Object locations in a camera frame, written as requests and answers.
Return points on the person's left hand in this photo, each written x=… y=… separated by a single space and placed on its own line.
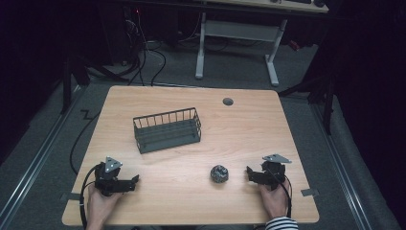
x=101 y=204

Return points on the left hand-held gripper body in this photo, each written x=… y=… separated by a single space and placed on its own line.
x=108 y=180

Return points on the metal floor rail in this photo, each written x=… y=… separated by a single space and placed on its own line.
x=340 y=166
x=35 y=159

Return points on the black metal stand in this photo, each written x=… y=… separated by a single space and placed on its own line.
x=319 y=92
x=68 y=83

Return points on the desk with white metal legs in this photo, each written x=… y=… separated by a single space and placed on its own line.
x=237 y=30

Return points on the dark speckled round ball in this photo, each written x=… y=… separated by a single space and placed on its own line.
x=219 y=174

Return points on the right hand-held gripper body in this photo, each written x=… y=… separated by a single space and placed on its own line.
x=271 y=174

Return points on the person's right hand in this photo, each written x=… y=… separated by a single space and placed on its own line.
x=274 y=201

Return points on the grey tape strip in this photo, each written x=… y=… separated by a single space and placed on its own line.
x=71 y=196
x=309 y=192

